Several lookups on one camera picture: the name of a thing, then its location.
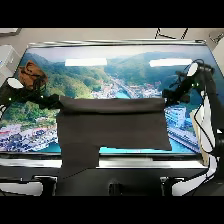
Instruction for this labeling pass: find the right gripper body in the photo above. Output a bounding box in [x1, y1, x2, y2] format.
[162, 87, 192, 105]

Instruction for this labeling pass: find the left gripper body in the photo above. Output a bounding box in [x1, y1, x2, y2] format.
[39, 94, 63, 110]

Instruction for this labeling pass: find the grey garment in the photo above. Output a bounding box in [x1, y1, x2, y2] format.
[55, 95, 173, 181]

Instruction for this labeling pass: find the brown garment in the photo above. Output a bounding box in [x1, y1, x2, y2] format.
[17, 60, 48, 91]

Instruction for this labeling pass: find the black cable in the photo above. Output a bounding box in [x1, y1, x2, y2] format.
[193, 94, 213, 156]

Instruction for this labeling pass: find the silver frame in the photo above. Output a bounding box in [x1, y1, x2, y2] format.
[0, 154, 224, 196]

